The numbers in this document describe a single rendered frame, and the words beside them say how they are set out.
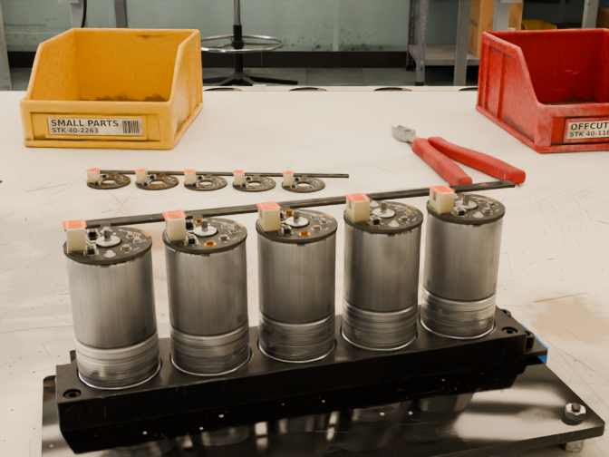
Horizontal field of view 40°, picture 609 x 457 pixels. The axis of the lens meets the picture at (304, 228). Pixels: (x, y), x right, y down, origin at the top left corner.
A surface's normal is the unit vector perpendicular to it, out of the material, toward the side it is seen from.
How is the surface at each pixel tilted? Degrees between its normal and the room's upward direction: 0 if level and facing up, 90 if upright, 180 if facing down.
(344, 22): 90
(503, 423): 0
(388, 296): 90
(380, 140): 0
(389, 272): 90
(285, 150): 0
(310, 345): 90
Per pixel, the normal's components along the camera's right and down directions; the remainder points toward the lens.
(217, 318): 0.31, 0.36
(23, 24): 0.00, 0.37
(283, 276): -0.29, 0.36
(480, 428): 0.00, -0.93
